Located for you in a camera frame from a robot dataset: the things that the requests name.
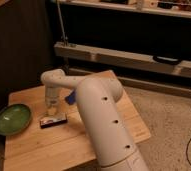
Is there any black white board eraser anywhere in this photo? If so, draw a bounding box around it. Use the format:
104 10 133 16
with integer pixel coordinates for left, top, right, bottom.
39 114 67 129

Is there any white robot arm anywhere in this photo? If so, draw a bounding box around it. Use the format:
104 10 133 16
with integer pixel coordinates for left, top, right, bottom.
41 69 149 171

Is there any green bowl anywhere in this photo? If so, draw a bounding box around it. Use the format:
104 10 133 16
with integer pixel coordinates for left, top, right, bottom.
0 104 32 136

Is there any metal pole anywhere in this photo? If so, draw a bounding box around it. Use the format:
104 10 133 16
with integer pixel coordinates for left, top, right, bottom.
56 0 68 46

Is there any wooden shelf beam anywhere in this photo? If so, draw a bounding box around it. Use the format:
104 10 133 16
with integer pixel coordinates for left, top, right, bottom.
54 42 191 78

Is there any upper wooden shelf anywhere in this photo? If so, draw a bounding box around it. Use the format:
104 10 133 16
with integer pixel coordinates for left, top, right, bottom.
57 0 191 18

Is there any black handle on beam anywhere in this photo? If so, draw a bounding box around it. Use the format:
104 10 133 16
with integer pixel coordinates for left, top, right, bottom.
153 56 182 65

